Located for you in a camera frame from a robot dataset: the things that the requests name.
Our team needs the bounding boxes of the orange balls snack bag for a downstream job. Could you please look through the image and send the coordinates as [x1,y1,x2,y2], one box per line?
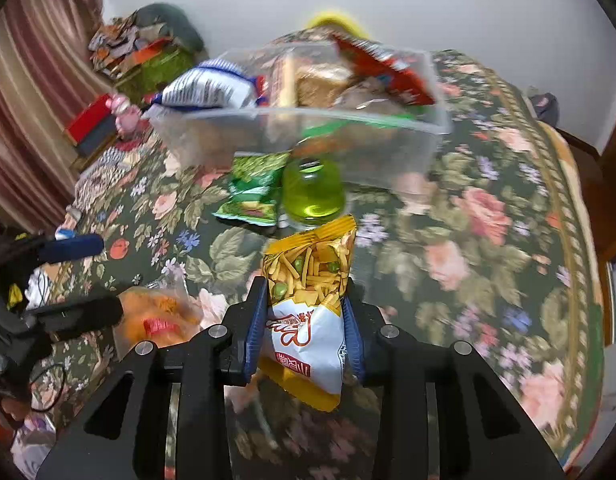
[112,287,201,358]

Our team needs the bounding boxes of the yellow fries snack bag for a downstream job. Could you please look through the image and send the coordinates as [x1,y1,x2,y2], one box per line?
[258,214,357,412]

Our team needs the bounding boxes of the blue white snack bag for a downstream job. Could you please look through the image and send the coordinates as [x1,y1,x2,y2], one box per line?
[148,58,268,112]

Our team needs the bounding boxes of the orange cracker pack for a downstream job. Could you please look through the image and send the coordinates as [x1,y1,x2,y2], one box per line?
[270,53,297,107]

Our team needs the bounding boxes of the brown cake pack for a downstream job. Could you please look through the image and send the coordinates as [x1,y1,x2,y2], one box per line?
[296,63,357,108]

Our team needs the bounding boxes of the green pastry pack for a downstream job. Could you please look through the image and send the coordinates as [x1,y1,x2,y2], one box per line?
[301,84,425,142]

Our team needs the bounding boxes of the red snack bag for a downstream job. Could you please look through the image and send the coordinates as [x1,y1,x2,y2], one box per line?
[331,32,436,106]

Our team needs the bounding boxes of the patchwork quilt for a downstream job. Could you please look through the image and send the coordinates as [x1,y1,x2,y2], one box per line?
[66,133,156,221]

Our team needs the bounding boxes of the red gift box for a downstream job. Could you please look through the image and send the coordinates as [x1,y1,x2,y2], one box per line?
[66,93,117,157]

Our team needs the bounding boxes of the pink rabbit toy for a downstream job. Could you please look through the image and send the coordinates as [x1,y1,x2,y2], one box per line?
[106,93,142,139]

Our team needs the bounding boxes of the floral green bedspread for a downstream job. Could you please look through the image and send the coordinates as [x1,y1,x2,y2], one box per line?
[50,50,603,467]

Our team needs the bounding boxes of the green pea snack bag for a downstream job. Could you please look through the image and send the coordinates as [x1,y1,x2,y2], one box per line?
[213,152,289,228]

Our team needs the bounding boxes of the striped red curtain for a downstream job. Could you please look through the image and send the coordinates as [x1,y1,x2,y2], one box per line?
[0,0,108,232]

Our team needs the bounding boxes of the green patterned box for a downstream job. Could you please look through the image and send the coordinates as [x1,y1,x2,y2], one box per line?
[114,46,195,106]

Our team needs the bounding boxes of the clutter pile of cloths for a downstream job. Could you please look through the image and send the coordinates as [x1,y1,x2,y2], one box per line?
[88,12,173,80]

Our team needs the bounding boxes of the clear plastic storage box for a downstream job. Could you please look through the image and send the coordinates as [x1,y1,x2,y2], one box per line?
[147,44,452,194]

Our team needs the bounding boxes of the wooden wardrobe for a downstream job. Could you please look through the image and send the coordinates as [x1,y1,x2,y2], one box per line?
[560,120,616,346]

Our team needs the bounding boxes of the dark bag on floor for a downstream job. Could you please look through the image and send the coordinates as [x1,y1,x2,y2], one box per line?
[527,87,560,128]

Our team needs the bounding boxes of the yellow plush hoop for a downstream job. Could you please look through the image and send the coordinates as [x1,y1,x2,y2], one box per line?
[306,10,369,39]

